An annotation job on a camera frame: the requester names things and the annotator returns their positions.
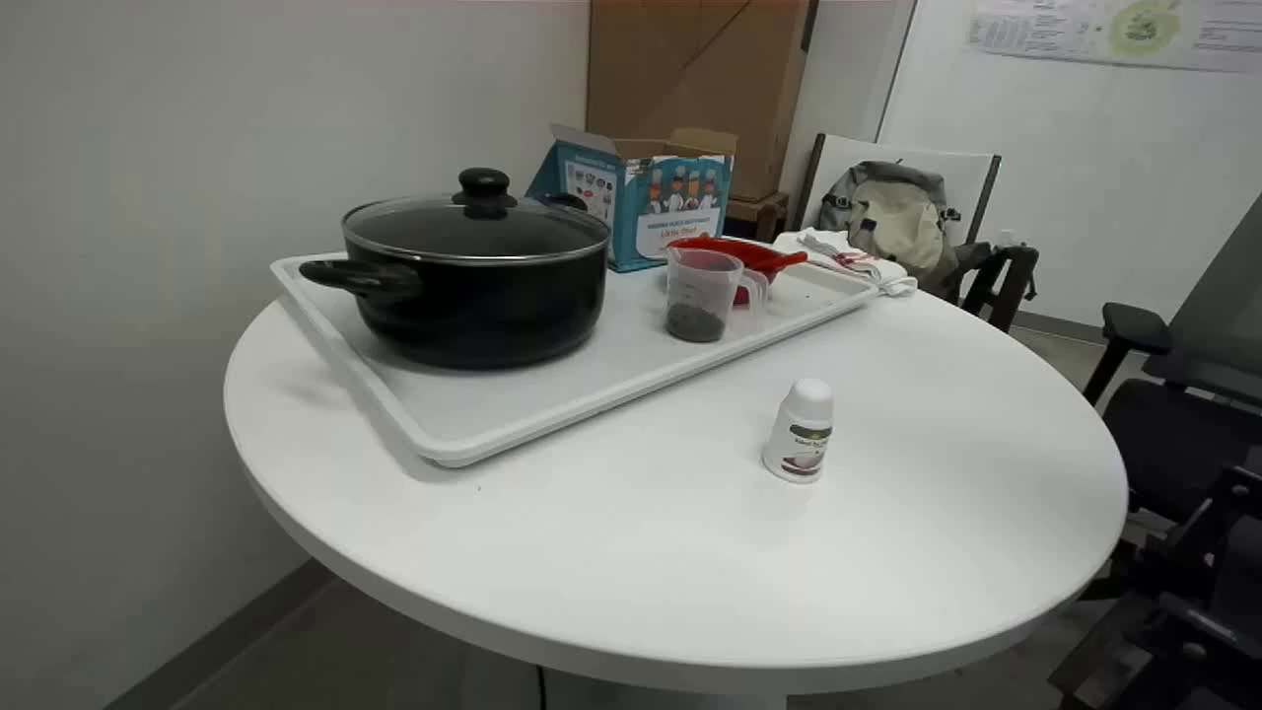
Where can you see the large brown cardboard box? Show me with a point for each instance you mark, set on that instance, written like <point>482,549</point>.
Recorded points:
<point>712,65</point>

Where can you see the blue printed carton box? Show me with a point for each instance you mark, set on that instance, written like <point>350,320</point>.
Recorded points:
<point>646,191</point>

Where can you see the black cooking pot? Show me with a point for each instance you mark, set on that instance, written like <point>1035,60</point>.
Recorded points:
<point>471,316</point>

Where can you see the white pill bottle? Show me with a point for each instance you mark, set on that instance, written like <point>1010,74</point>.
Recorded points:
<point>804,431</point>

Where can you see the grey backpack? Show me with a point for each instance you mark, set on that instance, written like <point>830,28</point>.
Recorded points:
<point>889,220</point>

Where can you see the glass pot lid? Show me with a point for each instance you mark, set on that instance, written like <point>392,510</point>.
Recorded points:
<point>478,222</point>

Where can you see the white red-striped towel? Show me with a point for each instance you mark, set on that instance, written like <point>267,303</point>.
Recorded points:
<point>834,252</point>

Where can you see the red bowl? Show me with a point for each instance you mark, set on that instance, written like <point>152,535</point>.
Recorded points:
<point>759,260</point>

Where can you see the wall poster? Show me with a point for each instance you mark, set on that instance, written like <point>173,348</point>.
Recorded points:
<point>1126,34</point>

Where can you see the black side chair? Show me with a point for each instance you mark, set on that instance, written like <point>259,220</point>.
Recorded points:
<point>986,283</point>

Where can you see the white plastic tray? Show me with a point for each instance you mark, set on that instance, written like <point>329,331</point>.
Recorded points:
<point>461,421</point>

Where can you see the black office chair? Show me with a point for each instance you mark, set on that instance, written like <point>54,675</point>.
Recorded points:
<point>1185,408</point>

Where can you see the white framed board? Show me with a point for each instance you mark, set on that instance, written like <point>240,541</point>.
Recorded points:
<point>958,180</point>

